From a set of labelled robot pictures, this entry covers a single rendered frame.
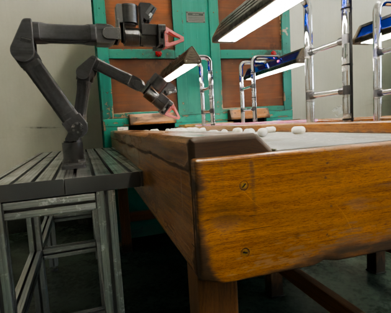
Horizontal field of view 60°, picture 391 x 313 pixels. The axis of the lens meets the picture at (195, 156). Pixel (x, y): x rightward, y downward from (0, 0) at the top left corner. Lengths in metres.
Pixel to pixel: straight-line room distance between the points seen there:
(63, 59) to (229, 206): 2.68
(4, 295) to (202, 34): 1.94
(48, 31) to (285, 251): 0.93
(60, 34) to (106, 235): 0.62
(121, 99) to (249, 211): 1.87
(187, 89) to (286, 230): 1.92
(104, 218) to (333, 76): 3.35
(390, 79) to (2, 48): 3.85
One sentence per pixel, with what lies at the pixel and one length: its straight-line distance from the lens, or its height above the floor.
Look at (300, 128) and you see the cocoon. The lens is 0.86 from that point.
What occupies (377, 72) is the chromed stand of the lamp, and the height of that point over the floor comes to 0.90.
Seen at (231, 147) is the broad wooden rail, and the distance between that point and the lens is 0.44.
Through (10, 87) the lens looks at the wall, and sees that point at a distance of 3.02.
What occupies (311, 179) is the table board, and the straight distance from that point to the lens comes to 0.47.
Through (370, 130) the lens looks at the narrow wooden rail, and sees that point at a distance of 0.77.
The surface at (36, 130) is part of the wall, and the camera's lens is 2.98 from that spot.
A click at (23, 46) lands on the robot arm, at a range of 1.14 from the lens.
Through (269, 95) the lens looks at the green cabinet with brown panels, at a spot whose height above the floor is 0.95.
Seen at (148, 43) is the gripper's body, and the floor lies 1.05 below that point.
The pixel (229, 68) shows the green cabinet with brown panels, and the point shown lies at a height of 1.14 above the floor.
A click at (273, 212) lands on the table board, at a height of 0.66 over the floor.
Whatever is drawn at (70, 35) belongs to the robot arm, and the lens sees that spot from 1.16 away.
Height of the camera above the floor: 0.78
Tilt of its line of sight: 6 degrees down
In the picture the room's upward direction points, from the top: 3 degrees counter-clockwise
